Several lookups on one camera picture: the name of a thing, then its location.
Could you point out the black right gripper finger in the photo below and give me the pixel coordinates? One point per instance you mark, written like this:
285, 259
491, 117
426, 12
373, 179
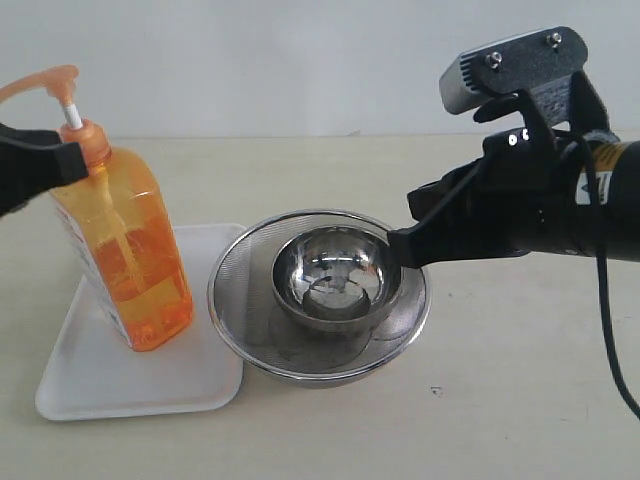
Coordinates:
460, 184
443, 236

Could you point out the steel mesh strainer basket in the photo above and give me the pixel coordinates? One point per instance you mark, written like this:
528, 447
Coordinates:
246, 316

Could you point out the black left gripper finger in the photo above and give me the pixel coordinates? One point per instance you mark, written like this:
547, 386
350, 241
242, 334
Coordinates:
35, 161

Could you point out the white plastic tray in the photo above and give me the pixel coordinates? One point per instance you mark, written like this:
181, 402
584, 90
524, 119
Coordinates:
91, 373

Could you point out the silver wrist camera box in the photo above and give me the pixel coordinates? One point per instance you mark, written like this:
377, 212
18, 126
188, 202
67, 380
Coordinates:
525, 61

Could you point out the orange soap pump bottle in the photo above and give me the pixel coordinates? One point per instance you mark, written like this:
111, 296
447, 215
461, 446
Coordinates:
118, 224

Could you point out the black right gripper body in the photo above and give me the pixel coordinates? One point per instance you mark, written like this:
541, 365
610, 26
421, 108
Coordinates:
553, 185

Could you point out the small stainless steel bowl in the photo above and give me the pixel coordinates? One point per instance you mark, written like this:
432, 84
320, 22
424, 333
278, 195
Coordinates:
336, 279

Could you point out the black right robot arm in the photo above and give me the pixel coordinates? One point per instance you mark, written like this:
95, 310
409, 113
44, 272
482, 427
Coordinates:
563, 183

